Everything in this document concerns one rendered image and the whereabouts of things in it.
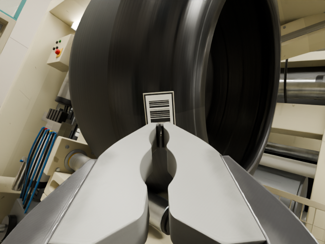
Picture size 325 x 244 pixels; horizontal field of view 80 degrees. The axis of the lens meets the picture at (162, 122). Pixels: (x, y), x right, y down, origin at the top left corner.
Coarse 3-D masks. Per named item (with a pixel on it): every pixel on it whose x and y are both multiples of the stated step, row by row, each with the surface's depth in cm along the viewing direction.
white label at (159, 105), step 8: (144, 96) 25; (152, 96) 25; (160, 96) 25; (168, 96) 25; (144, 104) 26; (152, 104) 26; (160, 104) 26; (168, 104) 26; (152, 112) 26; (160, 112) 26; (168, 112) 26; (152, 120) 26; (160, 120) 26; (168, 120) 26
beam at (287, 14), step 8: (280, 0) 70; (288, 0) 69; (296, 0) 68; (304, 0) 67; (312, 0) 66; (320, 0) 65; (280, 8) 73; (288, 8) 72; (296, 8) 71; (304, 8) 70; (312, 8) 69; (320, 8) 68; (280, 16) 76; (288, 16) 75; (296, 16) 74; (304, 16) 73
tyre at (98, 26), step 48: (96, 0) 36; (144, 0) 26; (192, 0) 25; (240, 0) 56; (96, 48) 31; (144, 48) 25; (192, 48) 26; (240, 48) 68; (96, 96) 32; (192, 96) 27; (240, 96) 73; (96, 144) 39; (240, 144) 68
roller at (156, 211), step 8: (72, 160) 50; (80, 160) 48; (72, 168) 50; (152, 192) 34; (152, 200) 31; (160, 200) 31; (152, 208) 30; (160, 208) 30; (168, 208) 29; (152, 216) 30; (160, 216) 29; (168, 216) 29; (152, 224) 30; (160, 224) 29; (168, 224) 29; (168, 232) 29
